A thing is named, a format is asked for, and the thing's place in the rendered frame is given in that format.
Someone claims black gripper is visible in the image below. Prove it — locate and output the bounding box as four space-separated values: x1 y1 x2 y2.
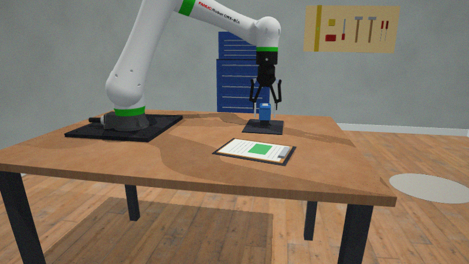
249 66 281 118

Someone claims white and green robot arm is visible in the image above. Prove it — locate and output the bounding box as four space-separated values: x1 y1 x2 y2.
89 0 281 131

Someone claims blue and black self-inking stamp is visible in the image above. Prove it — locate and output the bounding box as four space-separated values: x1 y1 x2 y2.
259 103 271 128

